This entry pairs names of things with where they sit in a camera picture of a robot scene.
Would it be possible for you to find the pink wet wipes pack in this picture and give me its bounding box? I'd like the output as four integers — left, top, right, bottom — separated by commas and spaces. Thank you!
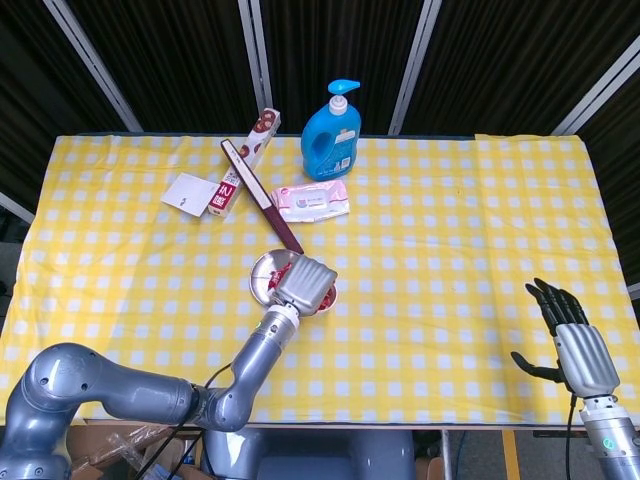
270, 180, 351, 224

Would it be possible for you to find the yellow white checked tablecloth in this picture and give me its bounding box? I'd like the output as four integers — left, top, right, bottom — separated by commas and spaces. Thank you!
0, 132, 636, 426

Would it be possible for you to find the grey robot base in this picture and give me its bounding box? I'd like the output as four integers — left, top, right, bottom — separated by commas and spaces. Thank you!
202, 427, 416, 480

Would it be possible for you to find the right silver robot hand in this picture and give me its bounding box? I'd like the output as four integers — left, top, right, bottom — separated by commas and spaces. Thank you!
510, 277, 621, 399

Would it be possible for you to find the white paper card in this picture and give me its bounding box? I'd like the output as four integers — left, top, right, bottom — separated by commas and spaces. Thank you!
160, 172, 215, 218

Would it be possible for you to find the round silver metal plate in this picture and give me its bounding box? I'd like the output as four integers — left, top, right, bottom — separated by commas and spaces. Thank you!
251, 248, 307, 307

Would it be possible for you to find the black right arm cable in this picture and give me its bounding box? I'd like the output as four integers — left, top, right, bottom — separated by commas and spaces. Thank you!
564, 394, 577, 480

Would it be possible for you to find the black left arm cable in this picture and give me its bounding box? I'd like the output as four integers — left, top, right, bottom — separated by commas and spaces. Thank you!
134, 363, 234, 480

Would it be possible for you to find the long maroon box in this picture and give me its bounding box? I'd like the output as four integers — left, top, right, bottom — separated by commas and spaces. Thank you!
220, 138, 306, 255

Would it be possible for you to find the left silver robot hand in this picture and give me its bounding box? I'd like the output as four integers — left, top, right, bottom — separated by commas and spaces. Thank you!
269, 254, 338, 318

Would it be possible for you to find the brown cardboard box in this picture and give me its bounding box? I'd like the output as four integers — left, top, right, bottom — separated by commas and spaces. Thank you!
64, 424, 206, 480

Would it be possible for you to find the white metal table leg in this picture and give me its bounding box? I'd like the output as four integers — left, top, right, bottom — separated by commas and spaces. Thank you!
439, 428, 454, 480

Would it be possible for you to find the blue detergent pump bottle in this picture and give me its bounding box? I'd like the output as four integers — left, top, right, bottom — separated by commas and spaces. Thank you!
300, 78, 363, 182

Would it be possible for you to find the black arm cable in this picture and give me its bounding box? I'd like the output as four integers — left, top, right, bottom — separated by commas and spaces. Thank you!
564, 394, 577, 480
134, 363, 234, 480

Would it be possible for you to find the black pleated curtain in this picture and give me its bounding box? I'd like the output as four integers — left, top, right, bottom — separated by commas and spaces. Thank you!
0, 0, 640, 301

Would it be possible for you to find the white paper cup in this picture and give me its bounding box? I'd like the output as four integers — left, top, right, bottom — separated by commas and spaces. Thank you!
312, 283, 340, 315

